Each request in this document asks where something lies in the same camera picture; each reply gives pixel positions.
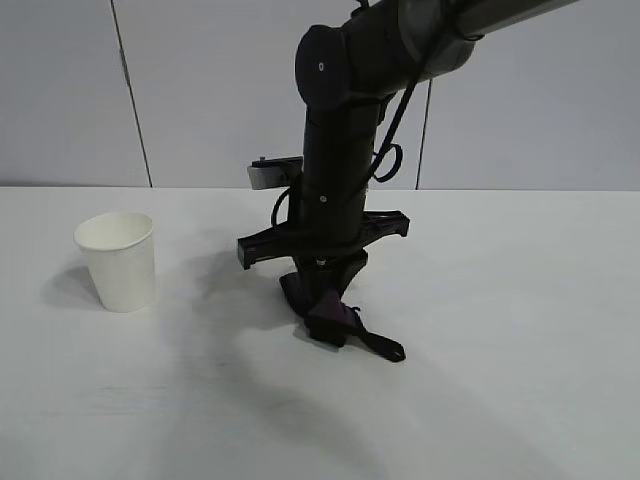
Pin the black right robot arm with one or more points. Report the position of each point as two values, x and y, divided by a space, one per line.
340 100

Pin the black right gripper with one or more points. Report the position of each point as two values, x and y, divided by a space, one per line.
330 220

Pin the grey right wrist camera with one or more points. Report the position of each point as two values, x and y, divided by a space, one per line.
270 175

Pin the white paper cup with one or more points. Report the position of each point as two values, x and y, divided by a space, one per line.
120 270

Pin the purple cloth with black trim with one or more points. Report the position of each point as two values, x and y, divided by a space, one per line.
332 314

